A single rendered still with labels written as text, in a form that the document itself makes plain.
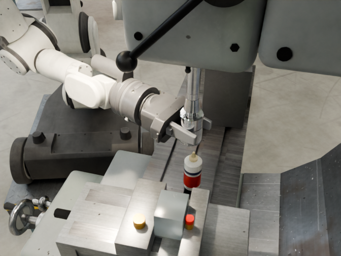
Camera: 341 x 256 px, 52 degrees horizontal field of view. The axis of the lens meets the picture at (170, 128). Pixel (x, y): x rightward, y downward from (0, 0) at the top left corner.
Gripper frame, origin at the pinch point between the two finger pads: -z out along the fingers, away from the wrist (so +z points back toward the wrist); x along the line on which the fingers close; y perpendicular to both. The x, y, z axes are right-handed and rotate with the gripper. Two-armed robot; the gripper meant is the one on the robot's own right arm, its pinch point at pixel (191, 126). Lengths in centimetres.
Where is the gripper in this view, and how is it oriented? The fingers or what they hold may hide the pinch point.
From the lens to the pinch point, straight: 68.6
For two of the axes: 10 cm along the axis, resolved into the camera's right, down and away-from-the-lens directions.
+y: 0.0, 7.5, 6.6
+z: -8.1, -3.9, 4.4
